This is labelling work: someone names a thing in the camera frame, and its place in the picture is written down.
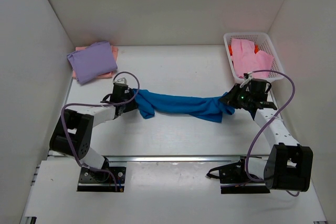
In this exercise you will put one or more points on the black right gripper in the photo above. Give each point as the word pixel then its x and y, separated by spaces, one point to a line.
pixel 232 97

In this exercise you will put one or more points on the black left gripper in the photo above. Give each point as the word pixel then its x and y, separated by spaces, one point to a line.
pixel 132 100

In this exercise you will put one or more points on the blue t-shirt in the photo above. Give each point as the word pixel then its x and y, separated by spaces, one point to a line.
pixel 208 109

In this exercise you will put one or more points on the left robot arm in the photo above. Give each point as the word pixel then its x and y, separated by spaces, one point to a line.
pixel 73 132

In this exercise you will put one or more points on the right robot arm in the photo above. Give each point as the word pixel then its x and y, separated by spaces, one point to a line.
pixel 289 164

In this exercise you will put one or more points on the pink t-shirt in basket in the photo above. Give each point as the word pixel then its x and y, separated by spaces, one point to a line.
pixel 245 60

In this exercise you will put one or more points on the folded purple t-shirt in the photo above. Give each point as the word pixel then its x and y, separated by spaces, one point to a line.
pixel 93 61

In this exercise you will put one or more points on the orange garment in basket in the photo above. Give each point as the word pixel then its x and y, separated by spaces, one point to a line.
pixel 231 52

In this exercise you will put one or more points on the white plastic basket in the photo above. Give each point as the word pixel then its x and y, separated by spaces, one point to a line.
pixel 264 43

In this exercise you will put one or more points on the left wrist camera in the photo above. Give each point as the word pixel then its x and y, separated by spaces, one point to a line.
pixel 122 81

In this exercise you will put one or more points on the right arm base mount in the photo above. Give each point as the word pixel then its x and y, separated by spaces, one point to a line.
pixel 233 180

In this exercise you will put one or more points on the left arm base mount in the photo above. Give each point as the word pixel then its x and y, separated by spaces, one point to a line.
pixel 90 181

